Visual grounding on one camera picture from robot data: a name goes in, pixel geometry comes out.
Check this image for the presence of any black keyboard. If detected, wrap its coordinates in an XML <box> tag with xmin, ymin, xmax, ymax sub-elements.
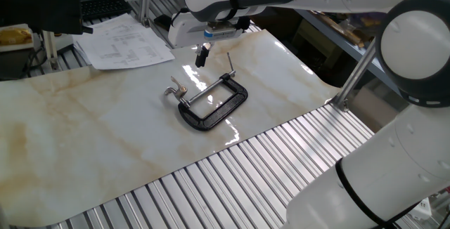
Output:
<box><xmin>79</xmin><ymin>0</ymin><xmax>134</xmax><ymax>21</ymax></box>

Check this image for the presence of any printed paper stack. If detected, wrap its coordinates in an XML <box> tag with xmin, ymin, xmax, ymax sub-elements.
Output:
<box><xmin>72</xmin><ymin>13</ymin><xmax>176</xmax><ymax>71</ymax></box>

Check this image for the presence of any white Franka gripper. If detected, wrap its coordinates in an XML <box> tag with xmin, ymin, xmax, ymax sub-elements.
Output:
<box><xmin>167</xmin><ymin>10</ymin><xmax>212</xmax><ymax>69</ymax></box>

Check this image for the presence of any aluminium frame post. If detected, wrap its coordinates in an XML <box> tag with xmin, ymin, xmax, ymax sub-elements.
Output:
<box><xmin>329</xmin><ymin>41</ymin><xmax>378</xmax><ymax>112</ymax></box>
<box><xmin>41</xmin><ymin>30</ymin><xmax>61</xmax><ymax>71</ymax></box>
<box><xmin>138</xmin><ymin>0</ymin><xmax>153</xmax><ymax>27</ymax></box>

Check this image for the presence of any grey metal shelf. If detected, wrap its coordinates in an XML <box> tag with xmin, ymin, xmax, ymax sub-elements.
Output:
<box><xmin>294</xmin><ymin>8</ymin><xmax>402</xmax><ymax>93</ymax></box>

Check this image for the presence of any tray with yellow packet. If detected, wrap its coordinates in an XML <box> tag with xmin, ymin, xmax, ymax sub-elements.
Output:
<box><xmin>0</xmin><ymin>23</ymin><xmax>34</xmax><ymax>53</ymax></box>

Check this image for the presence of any marble pattern sheet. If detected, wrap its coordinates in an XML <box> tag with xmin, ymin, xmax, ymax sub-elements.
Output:
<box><xmin>0</xmin><ymin>28</ymin><xmax>342</xmax><ymax>228</ymax></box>

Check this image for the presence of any black C-clamp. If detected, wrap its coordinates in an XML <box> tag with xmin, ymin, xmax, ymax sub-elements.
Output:
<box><xmin>176</xmin><ymin>52</ymin><xmax>250</xmax><ymax>132</ymax></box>

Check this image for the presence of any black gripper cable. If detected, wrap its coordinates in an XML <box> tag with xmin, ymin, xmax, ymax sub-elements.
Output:
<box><xmin>170</xmin><ymin>6</ymin><xmax>191</xmax><ymax>26</ymax></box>

